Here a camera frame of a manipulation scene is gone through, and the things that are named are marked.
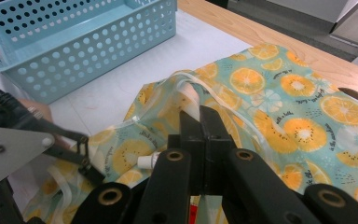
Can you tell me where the white table mat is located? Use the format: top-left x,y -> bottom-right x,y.
0,8 -> 253,220

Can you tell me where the light blue perforated plastic basket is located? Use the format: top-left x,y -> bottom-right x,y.
0,0 -> 179,105

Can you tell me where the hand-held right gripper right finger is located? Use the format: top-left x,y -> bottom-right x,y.
200,105 -> 234,196

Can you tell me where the citrus print fabric tote bag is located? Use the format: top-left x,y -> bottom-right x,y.
21,43 -> 358,224

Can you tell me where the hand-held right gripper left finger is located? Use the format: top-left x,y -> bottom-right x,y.
167,110 -> 206,196

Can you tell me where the black cable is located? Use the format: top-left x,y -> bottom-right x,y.
0,81 -> 45,120

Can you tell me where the small white capped tube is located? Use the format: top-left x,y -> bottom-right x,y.
136,151 -> 161,171

